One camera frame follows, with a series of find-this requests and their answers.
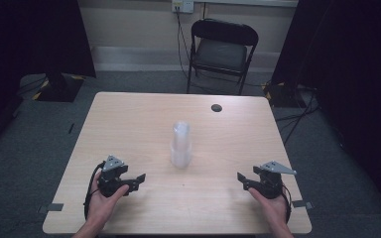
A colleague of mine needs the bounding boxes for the black power cable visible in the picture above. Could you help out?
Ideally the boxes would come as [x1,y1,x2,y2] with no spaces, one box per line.
[176,9,193,80]

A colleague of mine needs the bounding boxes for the black stand base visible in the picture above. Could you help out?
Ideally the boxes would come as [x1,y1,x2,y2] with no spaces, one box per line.
[263,80,312,109]
[32,72,86,103]

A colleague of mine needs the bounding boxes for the white wall socket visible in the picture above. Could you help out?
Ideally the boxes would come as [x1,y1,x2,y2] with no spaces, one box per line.
[172,0,195,15]

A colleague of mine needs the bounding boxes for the person's right hand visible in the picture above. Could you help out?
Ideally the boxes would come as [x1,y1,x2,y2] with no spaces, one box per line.
[247,186,291,230]

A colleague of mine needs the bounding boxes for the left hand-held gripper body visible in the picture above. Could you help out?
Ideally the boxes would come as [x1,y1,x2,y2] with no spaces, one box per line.
[96,154,130,198]

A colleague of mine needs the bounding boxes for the person's left hand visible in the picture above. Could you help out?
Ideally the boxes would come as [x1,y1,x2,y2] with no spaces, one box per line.
[85,172,131,230]

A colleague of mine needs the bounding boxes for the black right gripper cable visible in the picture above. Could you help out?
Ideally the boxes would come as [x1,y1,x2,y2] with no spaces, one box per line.
[280,183,294,224]

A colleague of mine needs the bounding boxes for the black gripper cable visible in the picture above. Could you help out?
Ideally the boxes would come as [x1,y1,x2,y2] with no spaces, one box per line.
[280,183,294,224]
[83,161,107,221]

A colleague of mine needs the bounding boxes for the stack of clear plastic cups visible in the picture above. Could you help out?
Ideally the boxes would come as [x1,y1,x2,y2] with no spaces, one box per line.
[170,120,192,169]

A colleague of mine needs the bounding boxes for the black folding chair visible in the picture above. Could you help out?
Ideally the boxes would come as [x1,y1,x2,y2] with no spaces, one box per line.
[186,18,260,96]

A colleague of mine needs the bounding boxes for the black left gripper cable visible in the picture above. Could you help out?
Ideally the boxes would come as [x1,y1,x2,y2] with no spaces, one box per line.
[83,161,107,221]

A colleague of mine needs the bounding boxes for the dark curtain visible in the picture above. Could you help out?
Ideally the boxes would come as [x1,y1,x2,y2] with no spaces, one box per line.
[0,0,97,160]
[270,0,381,212]

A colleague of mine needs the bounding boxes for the black floor cables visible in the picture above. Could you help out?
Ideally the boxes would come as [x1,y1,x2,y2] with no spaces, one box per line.
[273,86,322,147]

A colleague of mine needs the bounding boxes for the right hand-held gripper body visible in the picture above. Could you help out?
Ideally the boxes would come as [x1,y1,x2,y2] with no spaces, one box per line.
[252,160,298,200]

